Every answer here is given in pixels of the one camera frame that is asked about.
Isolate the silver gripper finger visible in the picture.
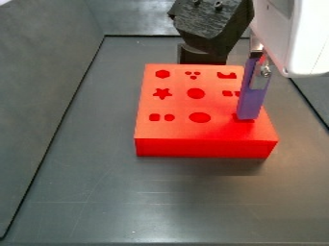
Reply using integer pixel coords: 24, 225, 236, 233
248, 36, 272, 89

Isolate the blue rectangle peg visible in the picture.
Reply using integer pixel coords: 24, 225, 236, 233
236, 59, 270, 120

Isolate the black curved plastic stand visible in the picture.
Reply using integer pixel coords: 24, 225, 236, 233
167, 0, 254, 65

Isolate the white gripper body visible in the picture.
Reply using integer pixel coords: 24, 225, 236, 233
250, 0, 329, 78

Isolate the red shape sorter block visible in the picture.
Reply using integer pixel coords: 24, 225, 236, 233
133, 63, 278, 159

